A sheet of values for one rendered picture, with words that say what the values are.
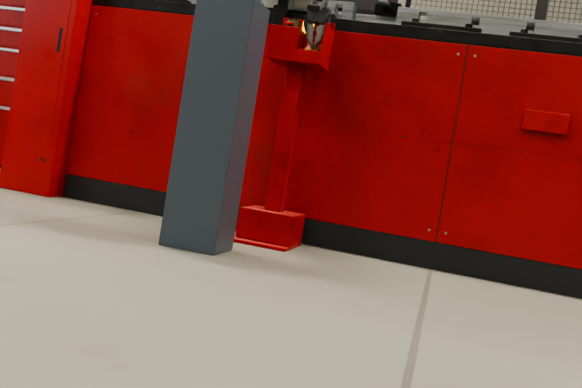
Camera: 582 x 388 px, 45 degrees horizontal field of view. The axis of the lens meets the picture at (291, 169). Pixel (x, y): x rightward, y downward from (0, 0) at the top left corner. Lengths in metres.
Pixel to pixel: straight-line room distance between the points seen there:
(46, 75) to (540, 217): 2.02
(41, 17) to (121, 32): 0.34
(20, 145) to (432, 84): 1.71
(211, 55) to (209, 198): 0.43
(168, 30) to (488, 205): 1.44
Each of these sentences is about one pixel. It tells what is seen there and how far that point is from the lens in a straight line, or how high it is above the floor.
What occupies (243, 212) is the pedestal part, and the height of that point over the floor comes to 0.10.
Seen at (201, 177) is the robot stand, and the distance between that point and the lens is 2.08.
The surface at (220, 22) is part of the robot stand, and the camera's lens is 2.12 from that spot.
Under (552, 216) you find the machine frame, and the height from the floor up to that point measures 0.26.
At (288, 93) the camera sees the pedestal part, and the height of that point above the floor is 0.55.
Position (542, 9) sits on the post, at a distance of 3.56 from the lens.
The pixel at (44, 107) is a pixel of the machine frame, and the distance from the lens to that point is 3.07.
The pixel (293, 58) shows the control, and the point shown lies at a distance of 2.48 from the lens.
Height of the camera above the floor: 0.33
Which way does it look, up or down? 1 degrees down
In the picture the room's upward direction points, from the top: 9 degrees clockwise
